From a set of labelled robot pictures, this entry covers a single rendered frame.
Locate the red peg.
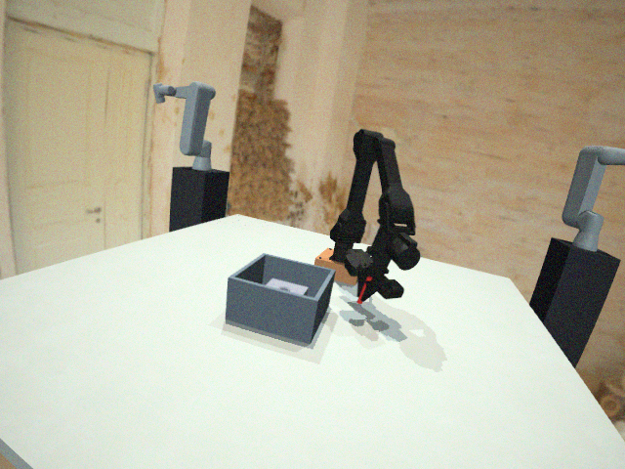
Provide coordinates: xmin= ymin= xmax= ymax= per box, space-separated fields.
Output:
xmin=356 ymin=277 xmax=372 ymax=304

